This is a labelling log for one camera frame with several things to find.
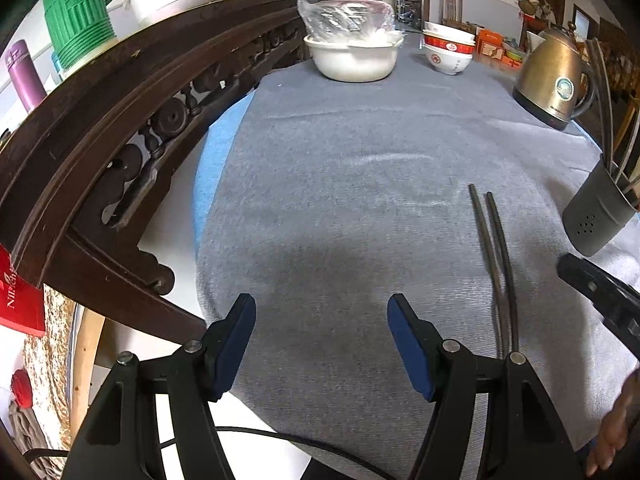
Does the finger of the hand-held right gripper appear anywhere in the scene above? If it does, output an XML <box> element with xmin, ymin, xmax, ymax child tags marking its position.
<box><xmin>557</xmin><ymin>252</ymin><xmax>640</xmax><ymax>357</ymax></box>

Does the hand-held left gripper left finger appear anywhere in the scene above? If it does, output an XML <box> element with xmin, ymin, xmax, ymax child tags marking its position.
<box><xmin>60</xmin><ymin>293</ymin><xmax>257</xmax><ymax>480</ymax></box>

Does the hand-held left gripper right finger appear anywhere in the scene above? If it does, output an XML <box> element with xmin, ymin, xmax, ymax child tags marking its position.
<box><xmin>387</xmin><ymin>293</ymin><xmax>586</xmax><ymax>480</ymax></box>

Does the grey metal chopstick holder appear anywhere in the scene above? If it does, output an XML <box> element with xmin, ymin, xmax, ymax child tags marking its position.
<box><xmin>562</xmin><ymin>152</ymin><xmax>640</xmax><ymax>257</ymax></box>

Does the dark slim chopstick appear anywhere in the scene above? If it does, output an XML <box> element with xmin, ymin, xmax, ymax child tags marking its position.
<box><xmin>468</xmin><ymin>183</ymin><xmax>506</xmax><ymax>361</ymax></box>
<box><xmin>486</xmin><ymin>191</ymin><xmax>522</xmax><ymax>358</ymax></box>

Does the bundle of dark chopsticks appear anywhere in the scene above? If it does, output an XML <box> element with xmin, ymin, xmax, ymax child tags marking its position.
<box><xmin>582</xmin><ymin>36</ymin><xmax>640</xmax><ymax>201</ymax></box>

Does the person's right hand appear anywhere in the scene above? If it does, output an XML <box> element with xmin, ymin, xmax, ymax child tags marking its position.
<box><xmin>584</xmin><ymin>367</ymin><xmax>640</xmax><ymax>479</ymax></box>

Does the light wooden leg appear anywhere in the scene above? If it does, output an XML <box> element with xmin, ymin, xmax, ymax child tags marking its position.
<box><xmin>69</xmin><ymin>306</ymin><xmax>107</xmax><ymax>442</ymax></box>

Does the grey tablecloth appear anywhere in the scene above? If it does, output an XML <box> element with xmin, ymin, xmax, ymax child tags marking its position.
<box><xmin>194</xmin><ymin>30</ymin><xmax>640</xmax><ymax>480</ymax></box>

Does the gold patterned cloth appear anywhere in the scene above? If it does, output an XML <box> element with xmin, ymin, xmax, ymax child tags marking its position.
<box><xmin>21</xmin><ymin>284</ymin><xmax>83</xmax><ymax>453</ymax></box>

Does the blue table cover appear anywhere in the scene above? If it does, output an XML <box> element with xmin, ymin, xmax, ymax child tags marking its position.
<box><xmin>193</xmin><ymin>94</ymin><xmax>262</xmax><ymax>243</ymax></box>

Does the gold electric kettle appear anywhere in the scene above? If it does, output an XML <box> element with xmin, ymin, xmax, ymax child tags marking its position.
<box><xmin>512</xmin><ymin>20</ymin><xmax>599</xmax><ymax>132</ymax></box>

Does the red box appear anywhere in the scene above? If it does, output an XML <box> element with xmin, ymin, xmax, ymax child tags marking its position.
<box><xmin>0</xmin><ymin>244</ymin><xmax>47</xmax><ymax>337</ymax></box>

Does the carved dark wooden chair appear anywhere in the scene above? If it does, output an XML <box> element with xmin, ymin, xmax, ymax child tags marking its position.
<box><xmin>0</xmin><ymin>0</ymin><xmax>312</xmax><ymax>343</ymax></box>

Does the orange cardboard box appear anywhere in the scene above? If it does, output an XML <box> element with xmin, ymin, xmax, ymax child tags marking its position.
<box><xmin>475</xmin><ymin>27</ymin><xmax>507</xmax><ymax>59</ymax></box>

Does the white bowl red emblem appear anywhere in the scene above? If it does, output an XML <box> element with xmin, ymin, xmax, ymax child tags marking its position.
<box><xmin>425</xmin><ymin>44</ymin><xmax>473</xmax><ymax>76</ymax></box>

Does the white bowl red rim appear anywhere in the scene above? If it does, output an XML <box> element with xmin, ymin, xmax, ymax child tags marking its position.
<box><xmin>422</xmin><ymin>34</ymin><xmax>476</xmax><ymax>57</ymax></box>

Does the white ceramic basin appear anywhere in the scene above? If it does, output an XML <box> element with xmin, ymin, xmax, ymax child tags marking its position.
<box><xmin>303</xmin><ymin>34</ymin><xmax>405</xmax><ymax>83</ymax></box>

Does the plain white bowl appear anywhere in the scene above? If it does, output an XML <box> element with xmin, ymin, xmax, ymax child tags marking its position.
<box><xmin>423</xmin><ymin>20</ymin><xmax>476</xmax><ymax>45</ymax></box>

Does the slatted wooden chair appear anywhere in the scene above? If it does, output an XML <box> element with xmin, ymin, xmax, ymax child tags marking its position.
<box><xmin>440</xmin><ymin>0</ymin><xmax>467</xmax><ymax>29</ymax></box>

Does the clear plastic bag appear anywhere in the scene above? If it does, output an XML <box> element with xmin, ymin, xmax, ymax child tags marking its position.
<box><xmin>297</xmin><ymin>0</ymin><xmax>402</xmax><ymax>47</ymax></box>

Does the purple thermos bottle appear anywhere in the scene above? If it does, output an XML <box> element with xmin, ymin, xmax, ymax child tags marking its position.
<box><xmin>4</xmin><ymin>38</ymin><xmax>49</xmax><ymax>112</ymax></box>

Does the green thermos jug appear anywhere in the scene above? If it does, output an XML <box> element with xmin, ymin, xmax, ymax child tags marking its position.
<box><xmin>42</xmin><ymin>0</ymin><xmax>119</xmax><ymax>72</ymax></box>

